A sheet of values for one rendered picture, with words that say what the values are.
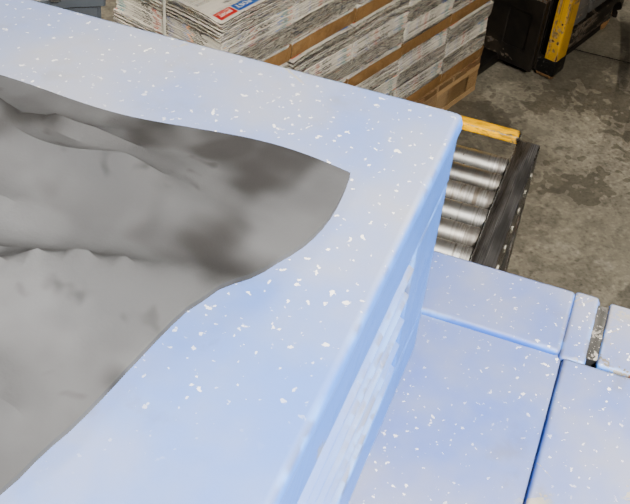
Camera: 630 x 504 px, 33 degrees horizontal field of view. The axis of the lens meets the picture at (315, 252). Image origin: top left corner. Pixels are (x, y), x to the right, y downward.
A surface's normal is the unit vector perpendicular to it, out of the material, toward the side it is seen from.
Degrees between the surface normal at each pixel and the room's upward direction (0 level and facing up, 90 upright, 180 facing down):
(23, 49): 0
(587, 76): 0
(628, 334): 0
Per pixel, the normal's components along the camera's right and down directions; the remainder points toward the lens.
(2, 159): 0.44, -0.36
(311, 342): 0.08, -0.76
